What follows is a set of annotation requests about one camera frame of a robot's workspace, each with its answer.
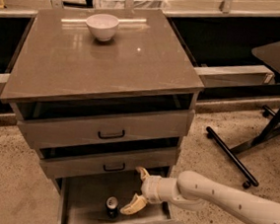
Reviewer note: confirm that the black rolling side table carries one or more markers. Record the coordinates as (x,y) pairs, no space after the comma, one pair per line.
(269,54)

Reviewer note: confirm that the open bottom grey drawer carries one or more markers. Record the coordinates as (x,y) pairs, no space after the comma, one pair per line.
(82,201)

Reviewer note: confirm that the dark pepsi can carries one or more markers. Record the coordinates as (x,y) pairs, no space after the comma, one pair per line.
(112,207)

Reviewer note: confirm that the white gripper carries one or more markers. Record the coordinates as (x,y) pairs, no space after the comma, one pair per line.
(151,187)

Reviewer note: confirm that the black drawer handle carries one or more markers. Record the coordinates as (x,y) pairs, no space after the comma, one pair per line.
(106,135)
(114,167)

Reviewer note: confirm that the white ceramic bowl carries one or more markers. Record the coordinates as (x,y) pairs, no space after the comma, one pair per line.
(102,26)

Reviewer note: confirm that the black middle drawer handle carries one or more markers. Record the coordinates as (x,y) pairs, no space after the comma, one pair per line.
(114,167)

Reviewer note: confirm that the middle grey drawer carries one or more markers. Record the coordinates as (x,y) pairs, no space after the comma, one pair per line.
(93,164)

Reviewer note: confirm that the wire mesh basket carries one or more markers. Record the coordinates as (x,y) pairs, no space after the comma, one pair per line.
(136,4)

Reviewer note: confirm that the grey drawer cabinet with countertop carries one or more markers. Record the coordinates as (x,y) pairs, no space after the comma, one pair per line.
(62,71)

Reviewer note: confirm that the black top drawer handle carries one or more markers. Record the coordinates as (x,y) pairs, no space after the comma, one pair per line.
(106,135)

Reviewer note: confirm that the top grey drawer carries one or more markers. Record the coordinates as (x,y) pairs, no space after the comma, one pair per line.
(84,130)

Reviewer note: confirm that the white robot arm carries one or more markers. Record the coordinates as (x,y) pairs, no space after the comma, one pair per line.
(189,191)

